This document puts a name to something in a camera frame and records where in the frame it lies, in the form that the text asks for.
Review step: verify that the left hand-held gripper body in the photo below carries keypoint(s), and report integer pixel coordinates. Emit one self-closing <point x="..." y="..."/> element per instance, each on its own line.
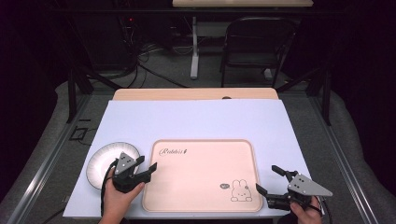
<point x="126" y="182"/>

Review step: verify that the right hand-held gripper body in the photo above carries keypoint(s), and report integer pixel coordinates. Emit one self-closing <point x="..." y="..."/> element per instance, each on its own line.
<point x="303" y="186"/>

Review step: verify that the white plate with striped rim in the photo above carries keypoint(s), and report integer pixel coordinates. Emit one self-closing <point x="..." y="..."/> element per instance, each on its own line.
<point x="99" y="161"/>

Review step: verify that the pink tray with rabbit print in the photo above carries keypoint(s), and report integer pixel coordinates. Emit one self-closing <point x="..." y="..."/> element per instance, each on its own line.
<point x="199" y="177"/>

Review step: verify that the person's left hand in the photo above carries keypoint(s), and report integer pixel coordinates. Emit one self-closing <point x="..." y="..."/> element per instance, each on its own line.
<point x="115" y="202"/>

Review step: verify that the person's right hand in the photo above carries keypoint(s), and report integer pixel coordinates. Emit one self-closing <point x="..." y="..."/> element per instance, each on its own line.
<point x="306" y="214"/>

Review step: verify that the white table mat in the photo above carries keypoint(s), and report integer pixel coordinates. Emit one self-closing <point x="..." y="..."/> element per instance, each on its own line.
<point x="186" y="121"/>

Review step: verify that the black floor socket box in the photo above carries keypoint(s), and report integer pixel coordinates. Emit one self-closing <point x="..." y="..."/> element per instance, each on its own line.
<point x="77" y="133"/>

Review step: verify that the light wooden table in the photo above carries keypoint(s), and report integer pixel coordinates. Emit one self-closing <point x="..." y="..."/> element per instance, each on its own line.
<point x="186" y="93"/>

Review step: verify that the black metal stand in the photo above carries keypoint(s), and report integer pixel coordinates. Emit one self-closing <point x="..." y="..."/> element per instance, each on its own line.
<point x="326" y="99"/>
<point x="72" y="93"/>

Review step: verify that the dark computer case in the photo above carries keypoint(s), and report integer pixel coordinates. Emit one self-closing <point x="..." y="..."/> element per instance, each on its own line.
<point x="106" y="40"/>

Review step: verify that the white table leg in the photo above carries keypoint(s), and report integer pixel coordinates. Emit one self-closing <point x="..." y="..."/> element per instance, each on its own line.
<point x="195" y="46"/>

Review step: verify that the black folding chair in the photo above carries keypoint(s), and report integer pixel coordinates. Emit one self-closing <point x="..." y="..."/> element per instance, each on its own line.
<point x="258" y="32"/>

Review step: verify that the aluminium frame rail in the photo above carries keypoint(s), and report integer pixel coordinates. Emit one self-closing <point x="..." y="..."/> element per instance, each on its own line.
<point x="342" y="155"/>
<point x="46" y="161"/>

